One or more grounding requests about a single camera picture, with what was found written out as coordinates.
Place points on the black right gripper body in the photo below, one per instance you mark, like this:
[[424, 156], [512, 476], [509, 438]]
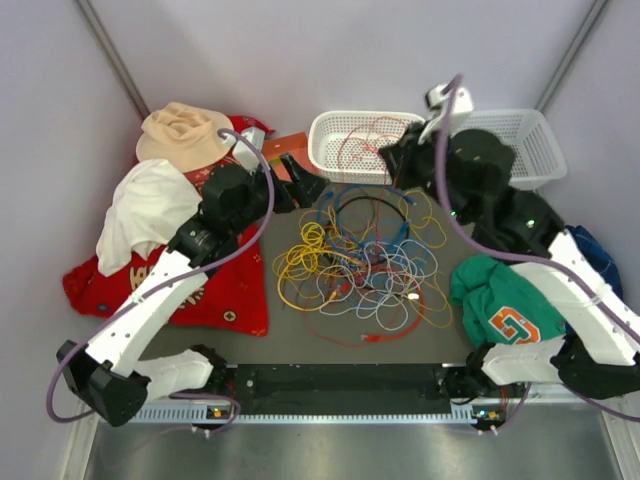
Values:
[[419, 162]]

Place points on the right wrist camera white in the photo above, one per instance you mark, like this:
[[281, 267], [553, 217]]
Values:
[[439, 101]]

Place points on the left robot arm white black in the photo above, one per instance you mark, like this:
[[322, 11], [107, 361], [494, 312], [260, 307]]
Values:
[[106, 371]]

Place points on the white oval perforated basket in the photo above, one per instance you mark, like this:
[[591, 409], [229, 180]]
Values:
[[343, 144]]

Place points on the blue plaid cloth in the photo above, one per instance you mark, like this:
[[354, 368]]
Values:
[[598, 258]]

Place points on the beige bucket hat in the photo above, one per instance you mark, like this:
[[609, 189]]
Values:
[[184, 135]]

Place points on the red patterned cloth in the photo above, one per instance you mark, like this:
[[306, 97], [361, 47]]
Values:
[[234, 299]]

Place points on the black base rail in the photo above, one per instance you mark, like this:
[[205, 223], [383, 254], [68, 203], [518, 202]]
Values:
[[346, 389]]

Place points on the white t-shirt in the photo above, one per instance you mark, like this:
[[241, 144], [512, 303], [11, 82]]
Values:
[[148, 206]]

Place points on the orange square box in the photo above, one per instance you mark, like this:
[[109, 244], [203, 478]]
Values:
[[295, 144]]

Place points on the white rectangular mesh basket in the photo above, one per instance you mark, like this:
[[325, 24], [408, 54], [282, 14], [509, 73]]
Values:
[[538, 156]]

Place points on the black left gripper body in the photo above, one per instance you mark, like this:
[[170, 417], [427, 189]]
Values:
[[281, 193]]

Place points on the green shirt orange logo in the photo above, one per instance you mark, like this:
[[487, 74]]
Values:
[[500, 306]]

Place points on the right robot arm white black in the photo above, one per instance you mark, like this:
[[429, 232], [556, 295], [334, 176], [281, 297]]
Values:
[[598, 356]]

